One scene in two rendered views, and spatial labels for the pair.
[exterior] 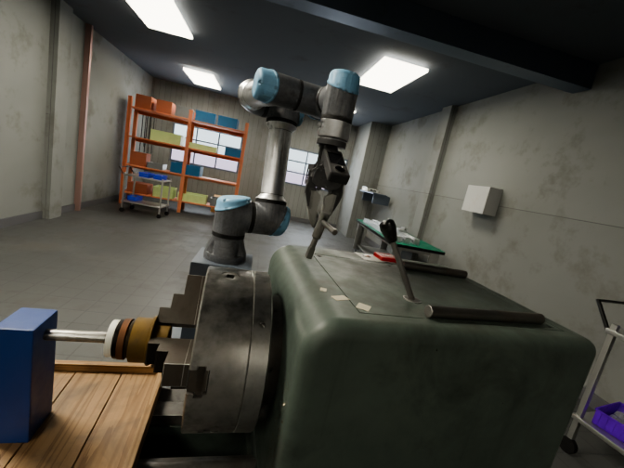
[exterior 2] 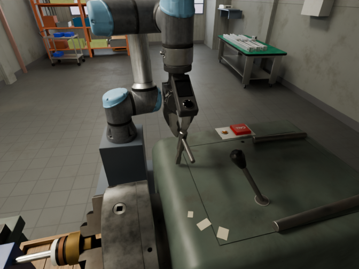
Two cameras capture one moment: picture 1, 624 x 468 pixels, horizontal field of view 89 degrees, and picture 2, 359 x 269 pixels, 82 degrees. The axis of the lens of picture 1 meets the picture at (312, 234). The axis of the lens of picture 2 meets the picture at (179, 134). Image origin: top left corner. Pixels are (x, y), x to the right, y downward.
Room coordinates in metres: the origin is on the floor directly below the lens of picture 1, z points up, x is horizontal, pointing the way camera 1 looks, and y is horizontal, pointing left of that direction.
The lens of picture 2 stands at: (0.26, -0.03, 1.69)
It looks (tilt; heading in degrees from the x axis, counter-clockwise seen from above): 34 degrees down; 2
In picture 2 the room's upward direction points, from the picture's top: straight up
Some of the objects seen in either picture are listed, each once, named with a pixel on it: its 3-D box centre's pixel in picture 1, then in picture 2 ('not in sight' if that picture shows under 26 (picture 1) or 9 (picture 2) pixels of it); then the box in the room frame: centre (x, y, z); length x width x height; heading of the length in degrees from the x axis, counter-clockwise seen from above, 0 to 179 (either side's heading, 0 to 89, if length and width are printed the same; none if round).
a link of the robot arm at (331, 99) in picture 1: (340, 97); (177, 19); (0.79, 0.00, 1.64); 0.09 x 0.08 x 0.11; 25
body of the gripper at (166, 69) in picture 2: (326, 165); (177, 86); (0.80, 0.00, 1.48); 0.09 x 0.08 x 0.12; 16
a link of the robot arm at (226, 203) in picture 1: (233, 214); (118, 104); (1.12, 0.29, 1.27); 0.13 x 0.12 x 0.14; 115
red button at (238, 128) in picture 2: (385, 258); (240, 129); (0.94, -0.23, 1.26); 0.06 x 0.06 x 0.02; 16
